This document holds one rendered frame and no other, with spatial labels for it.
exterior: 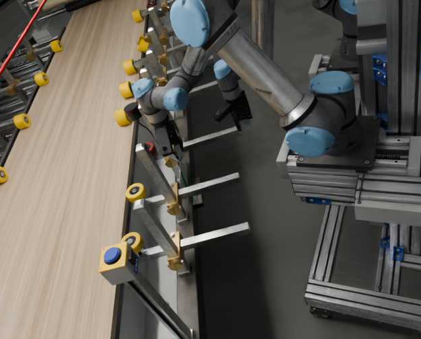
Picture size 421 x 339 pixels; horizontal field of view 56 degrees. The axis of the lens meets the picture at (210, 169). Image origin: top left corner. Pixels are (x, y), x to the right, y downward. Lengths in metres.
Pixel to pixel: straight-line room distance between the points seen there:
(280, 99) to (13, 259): 1.21
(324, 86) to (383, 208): 0.38
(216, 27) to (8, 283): 1.20
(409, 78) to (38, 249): 1.42
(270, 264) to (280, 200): 0.45
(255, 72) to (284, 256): 1.46
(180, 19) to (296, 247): 1.60
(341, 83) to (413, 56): 0.23
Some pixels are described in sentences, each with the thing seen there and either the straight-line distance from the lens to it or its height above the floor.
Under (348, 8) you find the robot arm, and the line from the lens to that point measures 1.55.
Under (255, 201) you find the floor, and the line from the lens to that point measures 2.56.
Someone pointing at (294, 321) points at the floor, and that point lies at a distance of 2.11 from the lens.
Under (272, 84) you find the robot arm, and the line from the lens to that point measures 1.01.
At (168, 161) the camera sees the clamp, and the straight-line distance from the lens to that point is 1.72.
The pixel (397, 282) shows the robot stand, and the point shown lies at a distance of 1.92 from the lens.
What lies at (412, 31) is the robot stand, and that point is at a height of 1.31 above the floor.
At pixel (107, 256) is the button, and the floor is 1.23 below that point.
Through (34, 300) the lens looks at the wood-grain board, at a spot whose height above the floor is 0.90.
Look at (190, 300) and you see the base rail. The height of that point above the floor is 0.70.
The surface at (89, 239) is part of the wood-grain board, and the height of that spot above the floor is 0.90.
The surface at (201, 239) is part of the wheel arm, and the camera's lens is 1.44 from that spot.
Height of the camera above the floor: 1.92
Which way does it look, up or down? 42 degrees down
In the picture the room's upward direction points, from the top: 25 degrees counter-clockwise
